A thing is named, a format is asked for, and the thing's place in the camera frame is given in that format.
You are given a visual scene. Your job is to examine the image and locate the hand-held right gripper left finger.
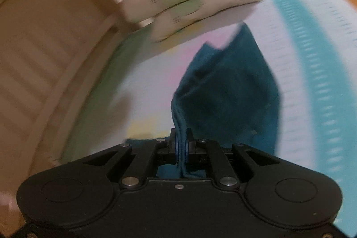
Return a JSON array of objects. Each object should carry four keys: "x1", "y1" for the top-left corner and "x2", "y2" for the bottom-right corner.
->
[{"x1": 84, "y1": 129, "x2": 178, "y2": 187}]

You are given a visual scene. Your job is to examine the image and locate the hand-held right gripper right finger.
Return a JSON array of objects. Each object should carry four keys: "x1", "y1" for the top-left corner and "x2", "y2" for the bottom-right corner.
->
[{"x1": 186, "y1": 129, "x2": 279, "y2": 187}]

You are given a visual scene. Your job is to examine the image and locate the teal pants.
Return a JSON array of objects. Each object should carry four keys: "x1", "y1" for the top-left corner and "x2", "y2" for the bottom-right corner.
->
[{"x1": 125, "y1": 23, "x2": 281, "y2": 180}]

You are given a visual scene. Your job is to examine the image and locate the wooden bed frame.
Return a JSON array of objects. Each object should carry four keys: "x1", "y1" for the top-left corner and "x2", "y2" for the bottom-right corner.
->
[{"x1": 0, "y1": 0, "x2": 140, "y2": 197}]

